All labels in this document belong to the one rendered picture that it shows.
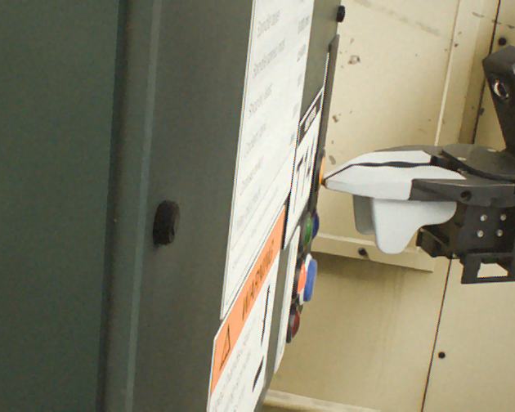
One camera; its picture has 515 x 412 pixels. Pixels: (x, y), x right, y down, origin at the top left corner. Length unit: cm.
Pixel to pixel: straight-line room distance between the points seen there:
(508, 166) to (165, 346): 45
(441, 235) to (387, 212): 8
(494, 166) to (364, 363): 85
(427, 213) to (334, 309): 81
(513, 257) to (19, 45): 53
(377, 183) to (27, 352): 43
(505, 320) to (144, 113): 127
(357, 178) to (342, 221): 77
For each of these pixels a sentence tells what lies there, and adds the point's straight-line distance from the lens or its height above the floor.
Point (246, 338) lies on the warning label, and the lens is 43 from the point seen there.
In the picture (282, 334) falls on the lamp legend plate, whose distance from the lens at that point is 59.
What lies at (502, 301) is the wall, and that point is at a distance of 145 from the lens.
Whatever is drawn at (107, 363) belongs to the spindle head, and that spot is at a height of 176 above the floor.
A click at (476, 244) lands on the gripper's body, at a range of 69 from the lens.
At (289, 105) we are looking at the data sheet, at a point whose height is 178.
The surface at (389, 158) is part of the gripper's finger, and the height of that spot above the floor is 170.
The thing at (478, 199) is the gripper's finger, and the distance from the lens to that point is 65.
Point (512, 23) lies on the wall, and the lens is 134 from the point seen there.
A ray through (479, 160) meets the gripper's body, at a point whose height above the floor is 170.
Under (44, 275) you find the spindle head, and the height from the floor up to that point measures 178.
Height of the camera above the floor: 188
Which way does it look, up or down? 20 degrees down
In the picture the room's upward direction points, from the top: 6 degrees clockwise
